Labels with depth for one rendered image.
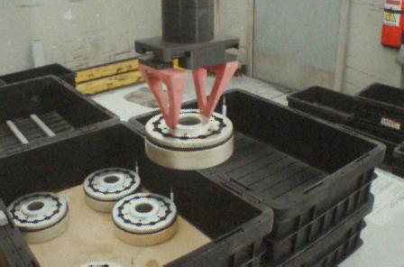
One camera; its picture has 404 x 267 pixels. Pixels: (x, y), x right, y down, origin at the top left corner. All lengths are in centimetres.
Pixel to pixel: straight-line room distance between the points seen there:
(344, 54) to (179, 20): 312
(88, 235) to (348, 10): 302
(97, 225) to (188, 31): 39
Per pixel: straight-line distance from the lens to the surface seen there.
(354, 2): 347
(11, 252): 53
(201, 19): 44
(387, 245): 92
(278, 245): 62
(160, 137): 47
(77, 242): 68
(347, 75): 359
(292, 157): 91
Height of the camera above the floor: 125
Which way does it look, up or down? 23 degrees down
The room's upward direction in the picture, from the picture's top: straight up
